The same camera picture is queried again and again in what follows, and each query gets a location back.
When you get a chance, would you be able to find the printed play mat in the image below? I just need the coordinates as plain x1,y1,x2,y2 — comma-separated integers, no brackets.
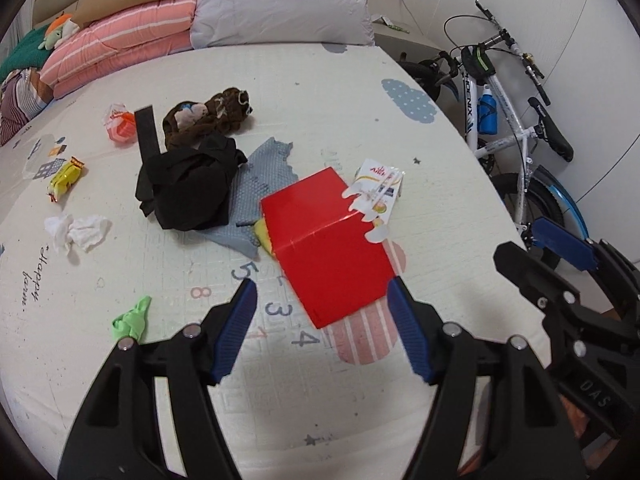
0,42,531,480

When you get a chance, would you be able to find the white milk carton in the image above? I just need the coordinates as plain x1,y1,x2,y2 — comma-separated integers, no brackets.
341,157,405,244

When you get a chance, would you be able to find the white pillow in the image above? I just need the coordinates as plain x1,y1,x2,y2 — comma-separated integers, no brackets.
190,0,376,51

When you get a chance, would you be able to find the grey dotted cloth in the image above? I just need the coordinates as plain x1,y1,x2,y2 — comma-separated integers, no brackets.
205,136,298,261

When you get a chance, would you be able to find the red paper bag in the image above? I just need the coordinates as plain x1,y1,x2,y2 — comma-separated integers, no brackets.
260,166,397,331

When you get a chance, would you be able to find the black cloth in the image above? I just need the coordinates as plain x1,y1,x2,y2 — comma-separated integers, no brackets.
135,132,249,233

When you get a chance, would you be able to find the white nightstand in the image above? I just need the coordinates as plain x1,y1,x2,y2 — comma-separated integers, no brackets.
372,27,451,66

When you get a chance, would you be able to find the green and orange plush toy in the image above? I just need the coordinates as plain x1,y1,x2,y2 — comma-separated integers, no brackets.
37,11,81,51

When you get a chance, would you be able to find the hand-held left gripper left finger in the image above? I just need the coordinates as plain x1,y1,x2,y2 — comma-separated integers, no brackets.
57,276,259,480

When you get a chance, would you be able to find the yellow snack packet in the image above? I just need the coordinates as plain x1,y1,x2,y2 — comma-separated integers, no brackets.
46,156,87,204

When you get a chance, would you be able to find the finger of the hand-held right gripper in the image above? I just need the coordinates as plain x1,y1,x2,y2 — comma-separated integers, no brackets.
531,216,640,328
493,241,640,356

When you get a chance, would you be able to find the green and white packet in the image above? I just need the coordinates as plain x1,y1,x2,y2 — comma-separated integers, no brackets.
372,16,411,33

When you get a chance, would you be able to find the crumpled green wrapper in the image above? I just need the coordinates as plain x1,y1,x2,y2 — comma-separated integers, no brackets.
111,296,153,345

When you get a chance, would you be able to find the black strap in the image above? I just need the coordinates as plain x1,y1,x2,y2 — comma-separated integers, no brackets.
133,105,162,161

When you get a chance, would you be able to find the white bicycle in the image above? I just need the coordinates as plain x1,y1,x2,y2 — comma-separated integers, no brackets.
400,0,591,271

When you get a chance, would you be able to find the orange plastic bag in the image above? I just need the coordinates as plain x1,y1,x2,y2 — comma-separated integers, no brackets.
102,103,138,146

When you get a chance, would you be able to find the pink striped quilt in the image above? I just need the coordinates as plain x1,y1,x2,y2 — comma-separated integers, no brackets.
39,0,198,101

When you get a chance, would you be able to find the blue water bottle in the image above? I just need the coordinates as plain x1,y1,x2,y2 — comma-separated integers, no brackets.
476,85,501,136

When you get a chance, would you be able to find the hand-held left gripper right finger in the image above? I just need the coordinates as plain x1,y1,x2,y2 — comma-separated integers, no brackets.
386,276,586,480

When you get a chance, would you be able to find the brown plush toy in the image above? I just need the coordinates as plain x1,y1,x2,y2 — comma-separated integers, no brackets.
162,87,255,153

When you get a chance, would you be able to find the striped patchwork quilt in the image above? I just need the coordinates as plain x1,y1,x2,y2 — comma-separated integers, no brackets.
0,67,55,147

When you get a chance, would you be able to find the white tissue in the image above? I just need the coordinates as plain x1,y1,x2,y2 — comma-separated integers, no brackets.
44,213,112,254

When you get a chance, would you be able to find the yellow sponge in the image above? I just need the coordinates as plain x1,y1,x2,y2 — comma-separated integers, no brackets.
252,217,278,261

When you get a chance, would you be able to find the green blanket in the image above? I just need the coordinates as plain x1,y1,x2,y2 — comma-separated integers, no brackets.
0,25,56,81

